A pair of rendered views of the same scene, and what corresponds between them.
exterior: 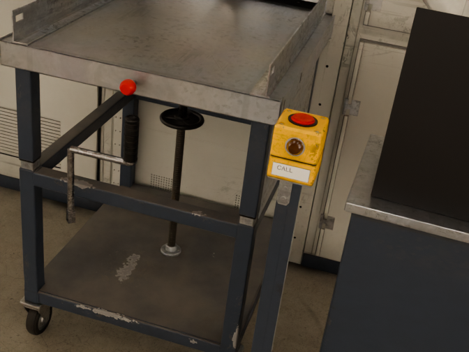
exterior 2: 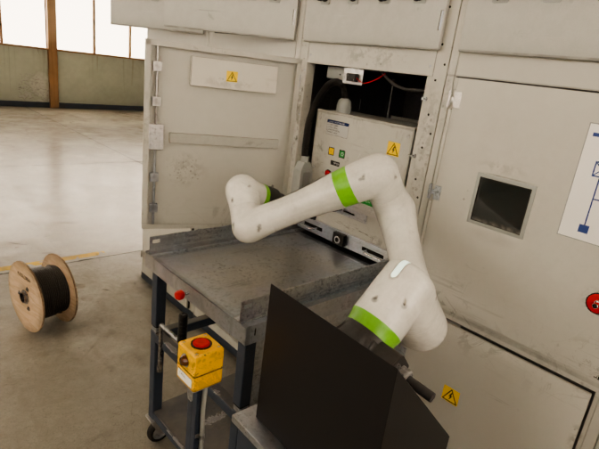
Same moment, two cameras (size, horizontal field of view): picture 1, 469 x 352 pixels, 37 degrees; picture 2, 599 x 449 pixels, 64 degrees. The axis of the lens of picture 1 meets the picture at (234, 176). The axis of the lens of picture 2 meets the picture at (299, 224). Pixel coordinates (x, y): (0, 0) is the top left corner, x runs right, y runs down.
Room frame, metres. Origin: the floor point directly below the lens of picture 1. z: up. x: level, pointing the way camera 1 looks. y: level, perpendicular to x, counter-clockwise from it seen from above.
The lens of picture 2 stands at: (0.33, -0.80, 1.54)
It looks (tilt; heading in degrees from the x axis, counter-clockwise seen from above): 18 degrees down; 33
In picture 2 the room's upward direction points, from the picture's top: 7 degrees clockwise
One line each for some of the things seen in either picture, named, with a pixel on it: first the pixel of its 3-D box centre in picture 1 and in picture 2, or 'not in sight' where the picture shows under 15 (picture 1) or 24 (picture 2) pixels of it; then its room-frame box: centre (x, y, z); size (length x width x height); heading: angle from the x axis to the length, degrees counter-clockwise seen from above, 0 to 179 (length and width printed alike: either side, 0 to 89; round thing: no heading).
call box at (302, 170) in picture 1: (298, 147); (200, 362); (1.06, -0.10, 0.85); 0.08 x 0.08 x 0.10; 78
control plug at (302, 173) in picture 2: not in sight; (302, 182); (2.01, 0.29, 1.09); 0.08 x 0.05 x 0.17; 168
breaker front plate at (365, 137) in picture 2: not in sight; (351, 179); (2.03, 0.07, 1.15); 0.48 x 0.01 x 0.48; 78
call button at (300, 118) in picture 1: (302, 121); (201, 344); (1.06, -0.10, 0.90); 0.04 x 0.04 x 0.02
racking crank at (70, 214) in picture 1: (100, 172); (170, 344); (1.32, 0.29, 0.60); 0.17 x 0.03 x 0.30; 78
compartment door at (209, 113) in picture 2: not in sight; (221, 142); (1.82, 0.60, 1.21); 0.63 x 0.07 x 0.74; 146
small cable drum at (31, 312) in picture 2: not in sight; (43, 291); (1.58, 1.63, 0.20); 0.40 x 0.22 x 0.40; 87
